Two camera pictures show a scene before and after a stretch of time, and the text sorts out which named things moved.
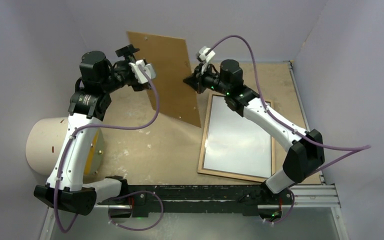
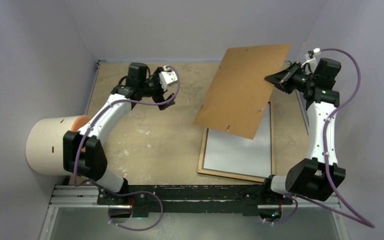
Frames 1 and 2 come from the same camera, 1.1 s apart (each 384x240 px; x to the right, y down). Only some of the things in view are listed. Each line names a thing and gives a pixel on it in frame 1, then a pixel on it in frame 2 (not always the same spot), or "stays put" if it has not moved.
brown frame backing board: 170,57 to 239,94
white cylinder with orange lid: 45,141 stays put
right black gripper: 193,80 to 283,80
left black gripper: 127,59 to 160,98
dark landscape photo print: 236,144 stays put
